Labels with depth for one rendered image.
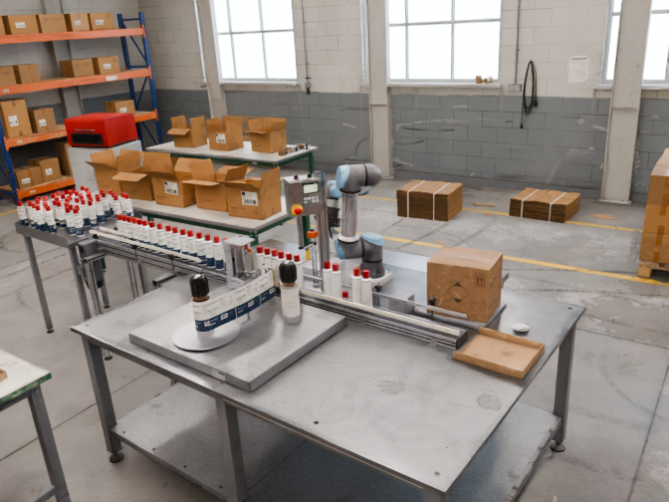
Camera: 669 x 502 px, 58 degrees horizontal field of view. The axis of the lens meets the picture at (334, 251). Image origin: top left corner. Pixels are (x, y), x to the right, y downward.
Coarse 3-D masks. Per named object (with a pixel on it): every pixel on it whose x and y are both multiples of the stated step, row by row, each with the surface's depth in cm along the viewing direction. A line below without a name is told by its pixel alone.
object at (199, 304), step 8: (192, 280) 269; (200, 280) 269; (192, 288) 270; (200, 288) 270; (208, 288) 274; (192, 296) 272; (200, 296) 271; (208, 296) 278; (192, 304) 274; (200, 304) 272; (200, 312) 273; (200, 320) 275; (208, 320) 276; (200, 328) 276; (208, 328) 277; (200, 336) 278; (208, 336) 278
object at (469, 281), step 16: (432, 256) 294; (448, 256) 292; (464, 256) 291; (480, 256) 290; (496, 256) 289; (432, 272) 288; (448, 272) 284; (464, 272) 280; (480, 272) 276; (496, 272) 286; (432, 288) 291; (448, 288) 287; (464, 288) 283; (480, 288) 279; (496, 288) 290; (448, 304) 290; (464, 304) 286; (480, 304) 282; (496, 304) 295; (480, 320) 285
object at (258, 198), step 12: (276, 168) 478; (240, 180) 498; (252, 180) 501; (264, 180) 467; (276, 180) 483; (228, 192) 483; (240, 192) 477; (252, 192) 471; (264, 192) 471; (276, 192) 486; (228, 204) 487; (240, 204) 481; (252, 204) 475; (264, 204) 473; (276, 204) 488; (240, 216) 485; (252, 216) 479; (264, 216) 475
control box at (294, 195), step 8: (304, 176) 309; (312, 176) 308; (288, 184) 302; (296, 184) 303; (288, 192) 304; (296, 192) 304; (320, 192) 308; (288, 200) 307; (296, 200) 306; (320, 200) 310; (288, 208) 310; (304, 208) 308; (312, 208) 310; (320, 208) 311; (296, 216) 309
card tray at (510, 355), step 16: (480, 336) 276; (496, 336) 274; (512, 336) 269; (464, 352) 264; (480, 352) 264; (496, 352) 263; (512, 352) 262; (528, 352) 261; (496, 368) 248; (512, 368) 244; (528, 368) 247
